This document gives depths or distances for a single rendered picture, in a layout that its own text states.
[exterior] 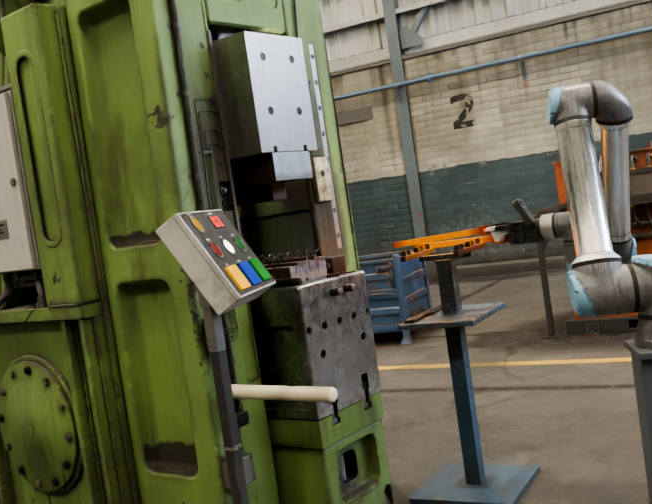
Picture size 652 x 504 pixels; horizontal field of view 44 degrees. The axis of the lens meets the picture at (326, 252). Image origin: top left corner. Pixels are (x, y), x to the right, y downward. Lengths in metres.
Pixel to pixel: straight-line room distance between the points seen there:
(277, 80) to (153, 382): 1.12
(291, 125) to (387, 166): 8.15
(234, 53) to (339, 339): 1.02
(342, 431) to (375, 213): 8.35
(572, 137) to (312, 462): 1.36
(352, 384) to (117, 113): 1.23
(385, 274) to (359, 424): 3.67
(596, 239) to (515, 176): 7.77
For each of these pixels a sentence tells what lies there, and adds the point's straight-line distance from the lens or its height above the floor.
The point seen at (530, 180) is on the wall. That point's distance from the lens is 10.29.
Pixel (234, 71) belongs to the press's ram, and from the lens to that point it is 2.75.
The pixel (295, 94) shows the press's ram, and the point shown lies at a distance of 2.86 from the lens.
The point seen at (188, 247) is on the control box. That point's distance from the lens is 2.14.
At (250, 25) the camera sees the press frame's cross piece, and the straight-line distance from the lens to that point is 2.98.
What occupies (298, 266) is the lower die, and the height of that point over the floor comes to 0.98.
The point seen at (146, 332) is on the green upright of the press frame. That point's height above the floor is 0.82.
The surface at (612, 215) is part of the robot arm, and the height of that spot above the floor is 0.99.
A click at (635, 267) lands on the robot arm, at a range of 2.61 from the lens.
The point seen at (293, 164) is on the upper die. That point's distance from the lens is 2.78.
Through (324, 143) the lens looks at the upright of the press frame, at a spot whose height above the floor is 1.41.
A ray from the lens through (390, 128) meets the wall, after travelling 10.91.
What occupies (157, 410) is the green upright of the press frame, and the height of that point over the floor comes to 0.55.
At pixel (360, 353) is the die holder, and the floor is 0.63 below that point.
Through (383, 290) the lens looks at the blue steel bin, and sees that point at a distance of 6.52.
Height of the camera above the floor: 1.15
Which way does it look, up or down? 3 degrees down
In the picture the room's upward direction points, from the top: 8 degrees counter-clockwise
